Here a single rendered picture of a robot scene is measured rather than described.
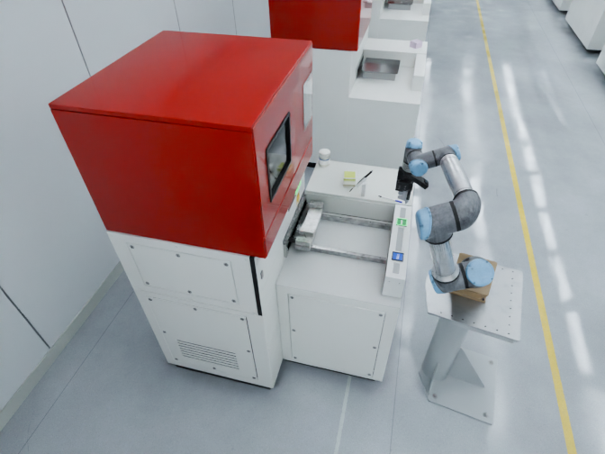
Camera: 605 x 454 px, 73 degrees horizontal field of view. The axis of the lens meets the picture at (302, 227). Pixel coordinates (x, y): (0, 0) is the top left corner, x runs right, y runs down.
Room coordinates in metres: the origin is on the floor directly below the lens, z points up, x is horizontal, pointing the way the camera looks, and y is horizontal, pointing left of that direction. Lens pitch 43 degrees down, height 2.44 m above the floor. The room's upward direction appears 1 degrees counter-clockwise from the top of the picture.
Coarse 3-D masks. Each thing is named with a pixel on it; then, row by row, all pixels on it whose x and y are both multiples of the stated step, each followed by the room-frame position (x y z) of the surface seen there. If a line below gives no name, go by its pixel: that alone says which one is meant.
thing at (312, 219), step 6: (312, 210) 1.84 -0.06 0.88; (318, 210) 1.83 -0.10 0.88; (306, 216) 1.78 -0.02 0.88; (312, 216) 1.78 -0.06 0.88; (318, 216) 1.78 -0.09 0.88; (306, 222) 1.72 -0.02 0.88; (312, 222) 1.72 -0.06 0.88; (318, 222) 1.73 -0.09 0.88; (312, 228) 1.68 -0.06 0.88; (300, 234) 1.63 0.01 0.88; (312, 240) 1.60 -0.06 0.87; (300, 246) 1.54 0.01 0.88; (306, 246) 1.54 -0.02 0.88
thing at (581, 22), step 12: (576, 0) 7.90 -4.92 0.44; (588, 0) 7.34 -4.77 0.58; (600, 0) 6.83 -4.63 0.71; (576, 12) 7.67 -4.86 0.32; (588, 12) 7.13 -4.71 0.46; (600, 12) 6.64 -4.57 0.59; (576, 24) 7.42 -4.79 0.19; (588, 24) 6.91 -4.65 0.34; (600, 24) 6.54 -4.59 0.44; (588, 36) 6.71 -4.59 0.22; (600, 36) 6.52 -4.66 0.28; (588, 48) 6.55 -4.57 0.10; (600, 48) 6.50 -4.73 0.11
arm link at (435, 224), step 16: (432, 208) 1.14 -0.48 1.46; (448, 208) 1.12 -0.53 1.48; (416, 224) 1.17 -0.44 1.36; (432, 224) 1.09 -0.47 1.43; (448, 224) 1.08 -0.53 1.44; (432, 240) 1.09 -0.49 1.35; (448, 240) 1.09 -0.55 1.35; (432, 256) 1.14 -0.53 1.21; (448, 256) 1.12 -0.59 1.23; (432, 272) 1.17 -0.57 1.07; (448, 272) 1.12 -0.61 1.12; (448, 288) 1.12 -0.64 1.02; (464, 288) 1.12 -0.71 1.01
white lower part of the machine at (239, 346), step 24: (144, 312) 1.32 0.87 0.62; (168, 312) 1.28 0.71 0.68; (192, 312) 1.24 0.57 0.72; (216, 312) 1.20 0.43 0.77; (240, 312) 1.17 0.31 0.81; (168, 336) 1.30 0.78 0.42; (192, 336) 1.25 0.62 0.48; (216, 336) 1.21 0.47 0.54; (240, 336) 1.17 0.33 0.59; (264, 336) 1.14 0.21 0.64; (168, 360) 1.32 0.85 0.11; (192, 360) 1.27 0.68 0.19; (216, 360) 1.23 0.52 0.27; (240, 360) 1.18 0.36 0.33; (264, 360) 1.15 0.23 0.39; (264, 384) 1.15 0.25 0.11
